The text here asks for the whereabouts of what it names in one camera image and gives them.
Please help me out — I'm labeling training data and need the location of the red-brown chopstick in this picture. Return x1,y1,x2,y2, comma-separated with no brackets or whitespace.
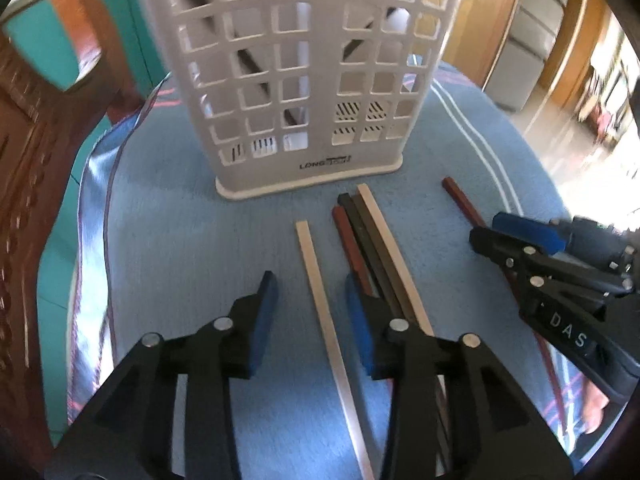
441,176,571,456
332,205,375,297

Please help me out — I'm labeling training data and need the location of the white plastic chopstick basket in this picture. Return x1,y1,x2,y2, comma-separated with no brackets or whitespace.
134,0,468,204

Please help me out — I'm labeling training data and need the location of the wooden framed glass door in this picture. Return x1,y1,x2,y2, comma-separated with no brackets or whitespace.
442,0,527,92

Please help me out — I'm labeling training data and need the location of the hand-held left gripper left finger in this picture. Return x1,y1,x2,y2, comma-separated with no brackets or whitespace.
44,270,280,480

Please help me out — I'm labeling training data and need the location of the person's right hand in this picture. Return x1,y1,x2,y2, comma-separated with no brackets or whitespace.
581,376,612,435

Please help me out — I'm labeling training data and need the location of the wooden background furniture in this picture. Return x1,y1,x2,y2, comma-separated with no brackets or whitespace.
580,35,637,147

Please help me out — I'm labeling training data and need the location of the carved wooden chair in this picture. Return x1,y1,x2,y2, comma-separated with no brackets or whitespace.
0,0,171,471

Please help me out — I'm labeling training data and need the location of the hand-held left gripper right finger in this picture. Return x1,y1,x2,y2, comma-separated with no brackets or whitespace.
344,274,576,480

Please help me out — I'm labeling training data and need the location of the dark olive chopstick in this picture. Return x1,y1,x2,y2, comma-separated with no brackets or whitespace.
351,193,420,327

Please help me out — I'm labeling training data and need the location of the blue striped cloth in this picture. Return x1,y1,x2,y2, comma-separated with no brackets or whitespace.
65,60,581,480

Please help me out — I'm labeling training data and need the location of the brown interior door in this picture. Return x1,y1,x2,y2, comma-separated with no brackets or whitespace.
540,0,602,111

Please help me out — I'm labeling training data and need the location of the silver refrigerator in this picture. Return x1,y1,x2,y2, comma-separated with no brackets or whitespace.
481,0,572,112

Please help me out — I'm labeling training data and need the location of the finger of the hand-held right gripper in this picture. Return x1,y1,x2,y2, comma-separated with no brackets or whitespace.
469,226,602,307
492,212,637,292

